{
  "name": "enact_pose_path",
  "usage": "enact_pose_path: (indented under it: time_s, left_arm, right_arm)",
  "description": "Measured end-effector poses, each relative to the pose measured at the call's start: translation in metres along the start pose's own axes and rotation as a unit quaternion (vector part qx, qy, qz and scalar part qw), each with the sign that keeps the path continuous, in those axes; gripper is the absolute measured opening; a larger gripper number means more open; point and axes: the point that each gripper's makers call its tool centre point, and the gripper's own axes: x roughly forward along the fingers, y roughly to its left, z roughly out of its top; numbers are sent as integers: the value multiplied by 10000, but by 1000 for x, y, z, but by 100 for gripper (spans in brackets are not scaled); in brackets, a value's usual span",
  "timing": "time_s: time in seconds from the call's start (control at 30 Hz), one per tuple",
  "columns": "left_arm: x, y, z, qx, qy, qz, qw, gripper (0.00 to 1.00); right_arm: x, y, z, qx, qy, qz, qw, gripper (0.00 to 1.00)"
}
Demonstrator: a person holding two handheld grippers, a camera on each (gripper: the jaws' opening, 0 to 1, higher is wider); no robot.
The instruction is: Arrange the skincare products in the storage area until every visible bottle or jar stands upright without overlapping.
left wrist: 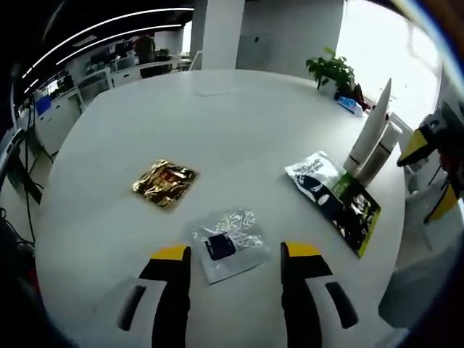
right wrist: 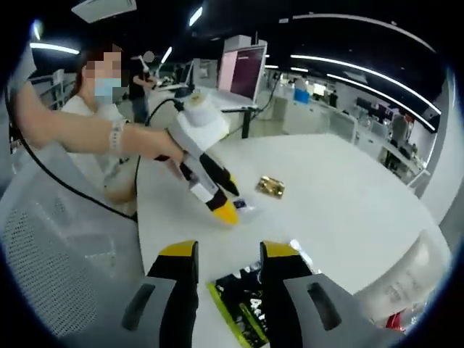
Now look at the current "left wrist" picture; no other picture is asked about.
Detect row of white office desks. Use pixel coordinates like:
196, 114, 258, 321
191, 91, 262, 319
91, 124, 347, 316
14, 54, 193, 153

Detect gold foil skincare sachet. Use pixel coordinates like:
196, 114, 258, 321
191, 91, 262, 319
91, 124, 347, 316
129, 158, 200, 213

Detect potted green plant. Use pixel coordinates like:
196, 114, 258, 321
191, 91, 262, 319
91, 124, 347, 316
306, 46, 358, 97

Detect curved ceiling light strip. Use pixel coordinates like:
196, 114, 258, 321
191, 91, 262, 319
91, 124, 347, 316
56, 24, 182, 66
21, 7, 195, 79

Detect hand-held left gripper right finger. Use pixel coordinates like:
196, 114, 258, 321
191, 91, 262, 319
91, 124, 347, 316
280, 241, 360, 348

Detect white mesh office chair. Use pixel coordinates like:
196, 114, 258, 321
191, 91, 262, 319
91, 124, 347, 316
378, 159, 464, 329

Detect blue tissue packet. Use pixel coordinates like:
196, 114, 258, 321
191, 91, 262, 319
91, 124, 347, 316
336, 96, 364, 117

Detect clear plastic skincare sachet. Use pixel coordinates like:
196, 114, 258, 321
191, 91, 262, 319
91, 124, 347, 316
190, 208, 273, 286

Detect tall white skincare tube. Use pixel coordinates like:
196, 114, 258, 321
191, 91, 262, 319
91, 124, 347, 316
342, 77, 394, 171

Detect green silver skincare sachet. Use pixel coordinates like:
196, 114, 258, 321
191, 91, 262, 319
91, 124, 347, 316
284, 151, 382, 259

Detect black floor cables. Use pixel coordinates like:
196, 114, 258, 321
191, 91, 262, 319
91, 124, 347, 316
0, 130, 48, 247

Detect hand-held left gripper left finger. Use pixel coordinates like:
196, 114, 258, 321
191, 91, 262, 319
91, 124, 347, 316
114, 244, 192, 348

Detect blue plastic bin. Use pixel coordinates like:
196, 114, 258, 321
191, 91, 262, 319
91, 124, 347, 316
35, 96, 54, 116

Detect dark red bag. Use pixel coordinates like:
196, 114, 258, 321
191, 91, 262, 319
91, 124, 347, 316
349, 83, 374, 112

